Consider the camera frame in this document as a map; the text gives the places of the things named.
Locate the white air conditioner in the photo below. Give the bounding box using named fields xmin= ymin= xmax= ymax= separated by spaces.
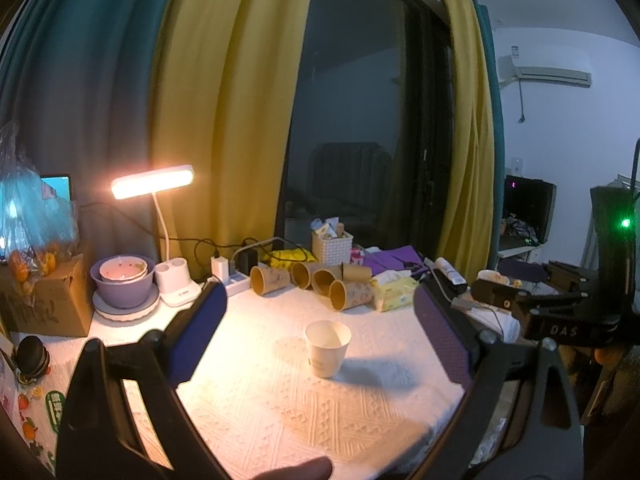
xmin=497 ymin=44 xmax=592 ymax=88

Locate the yellow curtain left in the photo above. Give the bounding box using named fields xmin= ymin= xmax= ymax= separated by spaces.
xmin=150 ymin=0 xmax=310 ymax=278

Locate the yellow curtain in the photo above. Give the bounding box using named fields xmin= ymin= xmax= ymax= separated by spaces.
xmin=436 ymin=0 xmax=495 ymax=280
xmin=150 ymin=0 xmax=310 ymax=278

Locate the purple bowl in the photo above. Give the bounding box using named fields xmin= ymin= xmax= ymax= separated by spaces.
xmin=90 ymin=255 xmax=155 ymax=308

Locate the white charger adapter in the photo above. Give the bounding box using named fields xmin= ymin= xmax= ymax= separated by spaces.
xmin=210 ymin=256 xmax=230 ymax=284

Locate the left hand thumb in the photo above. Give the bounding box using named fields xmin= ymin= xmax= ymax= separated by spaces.
xmin=254 ymin=456 xmax=333 ymax=480

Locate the white desk lamp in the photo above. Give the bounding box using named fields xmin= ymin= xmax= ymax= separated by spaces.
xmin=111 ymin=165 xmax=201 ymax=308

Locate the teal curtain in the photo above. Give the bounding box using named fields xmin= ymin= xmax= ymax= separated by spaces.
xmin=1 ymin=0 xmax=169 ymax=259

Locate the white woven basket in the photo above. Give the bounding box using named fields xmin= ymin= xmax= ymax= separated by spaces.
xmin=311 ymin=233 xmax=354 ymax=266

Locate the white power strip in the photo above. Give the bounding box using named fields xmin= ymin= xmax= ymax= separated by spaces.
xmin=206 ymin=272 xmax=250 ymax=297

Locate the plastic bag of oranges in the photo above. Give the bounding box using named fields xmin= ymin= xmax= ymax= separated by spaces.
xmin=1 ymin=122 xmax=79 ymax=302

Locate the black round pouch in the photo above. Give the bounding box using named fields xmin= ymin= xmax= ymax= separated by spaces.
xmin=15 ymin=335 xmax=50 ymax=379

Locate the yellow curtain right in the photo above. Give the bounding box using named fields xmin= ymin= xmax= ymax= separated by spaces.
xmin=436 ymin=0 xmax=495 ymax=280

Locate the white bear mug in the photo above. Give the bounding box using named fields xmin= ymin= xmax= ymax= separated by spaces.
xmin=476 ymin=269 xmax=510 ymax=285

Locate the brown paper cup behind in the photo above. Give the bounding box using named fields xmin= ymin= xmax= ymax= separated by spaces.
xmin=342 ymin=263 xmax=372 ymax=283

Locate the brown patterned paper cup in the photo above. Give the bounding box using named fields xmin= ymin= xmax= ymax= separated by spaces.
xmin=329 ymin=281 xmax=374 ymax=311
xmin=250 ymin=266 xmax=291 ymax=296
xmin=311 ymin=264 xmax=342 ymax=297
xmin=290 ymin=261 xmax=324 ymax=289

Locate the yellow tissue pack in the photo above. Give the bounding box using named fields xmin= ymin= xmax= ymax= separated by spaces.
xmin=373 ymin=276 xmax=418 ymax=312

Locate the cardboard box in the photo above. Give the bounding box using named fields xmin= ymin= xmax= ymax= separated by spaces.
xmin=1 ymin=254 xmax=94 ymax=337

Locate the white plate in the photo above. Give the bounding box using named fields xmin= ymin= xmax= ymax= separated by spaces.
xmin=92 ymin=285 xmax=160 ymax=323

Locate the white textured tablecloth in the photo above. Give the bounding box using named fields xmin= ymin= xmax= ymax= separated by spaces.
xmin=8 ymin=284 xmax=522 ymax=480

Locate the white tube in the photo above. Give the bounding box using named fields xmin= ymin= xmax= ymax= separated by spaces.
xmin=435 ymin=257 xmax=468 ymax=286

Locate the yellow patterned bag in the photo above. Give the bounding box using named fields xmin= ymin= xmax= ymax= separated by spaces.
xmin=269 ymin=248 xmax=317 ymax=270

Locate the purple cloth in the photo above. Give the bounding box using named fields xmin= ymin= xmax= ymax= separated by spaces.
xmin=363 ymin=245 xmax=427 ymax=278

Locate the black power cable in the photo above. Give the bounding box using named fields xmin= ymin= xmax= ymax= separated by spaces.
xmin=77 ymin=201 xmax=312 ymax=281

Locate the white paper cup green logo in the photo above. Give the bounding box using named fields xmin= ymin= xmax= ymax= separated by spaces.
xmin=304 ymin=320 xmax=352 ymax=378

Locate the white inner bowl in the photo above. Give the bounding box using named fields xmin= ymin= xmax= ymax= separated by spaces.
xmin=99 ymin=256 xmax=148 ymax=283

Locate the dark monitor screen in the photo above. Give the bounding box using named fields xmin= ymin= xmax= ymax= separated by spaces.
xmin=499 ymin=176 xmax=556 ymax=250

